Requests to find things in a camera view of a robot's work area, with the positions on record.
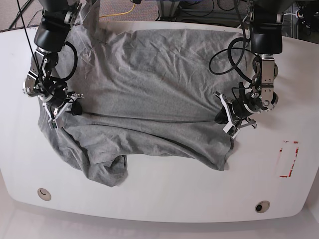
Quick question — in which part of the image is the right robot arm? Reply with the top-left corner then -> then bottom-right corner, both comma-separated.
22,0 -> 83,128

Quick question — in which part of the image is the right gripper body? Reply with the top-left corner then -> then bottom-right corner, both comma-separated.
42,92 -> 84,121

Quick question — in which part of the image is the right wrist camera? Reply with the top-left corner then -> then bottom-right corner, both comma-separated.
48,119 -> 63,129

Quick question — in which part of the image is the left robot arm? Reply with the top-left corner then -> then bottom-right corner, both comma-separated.
215,0 -> 283,137

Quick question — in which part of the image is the right table cable grommet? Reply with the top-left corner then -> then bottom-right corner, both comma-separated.
255,201 -> 270,214

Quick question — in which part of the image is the black cable on floor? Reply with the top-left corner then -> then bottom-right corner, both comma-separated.
7,0 -> 42,29

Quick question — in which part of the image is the red tape rectangle marking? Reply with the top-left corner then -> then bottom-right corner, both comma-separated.
276,140 -> 300,178

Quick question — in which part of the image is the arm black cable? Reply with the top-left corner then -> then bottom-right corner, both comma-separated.
208,37 -> 255,85
49,41 -> 78,83

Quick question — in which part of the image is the aluminium frame rail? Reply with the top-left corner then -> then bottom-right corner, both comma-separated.
156,0 -> 247,27

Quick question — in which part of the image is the yellow cable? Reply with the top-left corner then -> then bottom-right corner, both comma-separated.
99,0 -> 137,18

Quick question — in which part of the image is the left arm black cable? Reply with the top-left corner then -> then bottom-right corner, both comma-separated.
208,37 -> 255,85

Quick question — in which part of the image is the left table cable grommet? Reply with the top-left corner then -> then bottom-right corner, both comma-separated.
37,188 -> 52,201

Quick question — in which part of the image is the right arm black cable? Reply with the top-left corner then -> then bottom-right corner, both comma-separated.
49,41 -> 78,83

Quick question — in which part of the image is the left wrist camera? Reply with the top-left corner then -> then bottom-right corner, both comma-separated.
223,122 -> 240,139

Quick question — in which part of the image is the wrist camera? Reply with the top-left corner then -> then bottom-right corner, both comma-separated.
223,122 -> 240,139
48,119 -> 63,129

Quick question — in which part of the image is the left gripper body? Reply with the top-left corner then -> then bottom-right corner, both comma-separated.
214,92 -> 257,128

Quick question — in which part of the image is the grey Hugging Face t-shirt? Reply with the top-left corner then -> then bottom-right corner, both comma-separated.
38,0 -> 241,187

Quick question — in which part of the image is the table cable grommet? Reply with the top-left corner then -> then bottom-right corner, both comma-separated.
37,188 -> 52,201
255,201 -> 270,214

